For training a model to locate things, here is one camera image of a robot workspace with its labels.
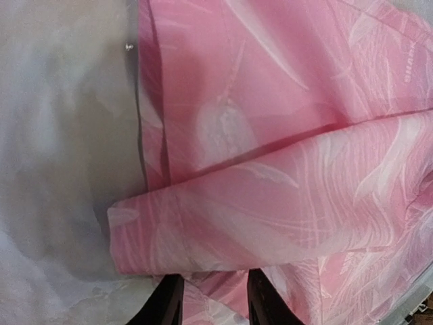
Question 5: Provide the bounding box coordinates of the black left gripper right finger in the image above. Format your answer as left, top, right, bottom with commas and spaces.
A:
247, 269, 304, 325

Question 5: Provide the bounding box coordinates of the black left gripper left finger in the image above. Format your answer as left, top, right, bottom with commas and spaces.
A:
127, 274, 184, 325

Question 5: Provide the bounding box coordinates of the pink garment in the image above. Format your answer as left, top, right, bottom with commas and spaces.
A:
108, 1, 432, 324

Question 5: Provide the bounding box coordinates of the aluminium front rail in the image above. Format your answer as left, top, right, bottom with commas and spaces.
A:
376, 264, 432, 325

